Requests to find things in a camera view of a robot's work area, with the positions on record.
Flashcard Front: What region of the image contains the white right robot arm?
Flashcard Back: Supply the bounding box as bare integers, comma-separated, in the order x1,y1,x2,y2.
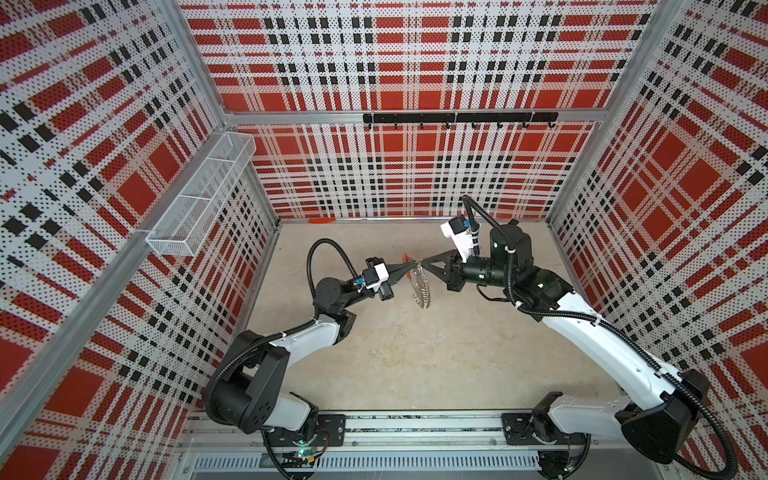
422,216,709,464

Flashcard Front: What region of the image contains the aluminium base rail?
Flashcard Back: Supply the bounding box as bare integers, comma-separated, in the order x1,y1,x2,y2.
169,410,689,479

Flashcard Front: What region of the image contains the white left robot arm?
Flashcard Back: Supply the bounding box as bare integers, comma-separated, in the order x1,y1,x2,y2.
203,257,417,445

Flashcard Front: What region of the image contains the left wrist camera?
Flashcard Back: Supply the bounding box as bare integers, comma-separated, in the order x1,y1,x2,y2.
355,257,389,294

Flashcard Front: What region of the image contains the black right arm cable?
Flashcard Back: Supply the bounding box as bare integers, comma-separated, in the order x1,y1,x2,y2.
460,194,739,480

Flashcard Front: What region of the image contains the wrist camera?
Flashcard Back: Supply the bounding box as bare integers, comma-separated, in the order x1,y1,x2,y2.
440,215,479,263
355,257,389,294

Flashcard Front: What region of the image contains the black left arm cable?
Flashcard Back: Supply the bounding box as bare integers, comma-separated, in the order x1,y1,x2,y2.
203,238,361,480

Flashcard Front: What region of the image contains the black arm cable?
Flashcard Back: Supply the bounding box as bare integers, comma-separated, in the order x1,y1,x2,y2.
203,238,361,480
460,194,739,480

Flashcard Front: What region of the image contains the metal keyring gauge red handle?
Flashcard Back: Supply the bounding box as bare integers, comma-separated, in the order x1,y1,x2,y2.
403,254,431,310

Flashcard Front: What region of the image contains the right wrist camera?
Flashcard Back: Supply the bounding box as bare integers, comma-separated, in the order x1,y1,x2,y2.
440,215,479,263

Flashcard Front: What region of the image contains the red marker pen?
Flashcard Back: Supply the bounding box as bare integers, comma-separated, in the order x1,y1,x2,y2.
308,217,337,224

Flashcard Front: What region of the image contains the black hook rail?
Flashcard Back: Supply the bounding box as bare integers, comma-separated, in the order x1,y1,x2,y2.
362,111,559,126

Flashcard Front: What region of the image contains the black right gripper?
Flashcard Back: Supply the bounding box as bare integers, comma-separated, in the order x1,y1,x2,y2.
421,250,511,295

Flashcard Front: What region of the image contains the white wire mesh basket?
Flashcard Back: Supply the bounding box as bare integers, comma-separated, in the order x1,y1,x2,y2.
147,132,255,257

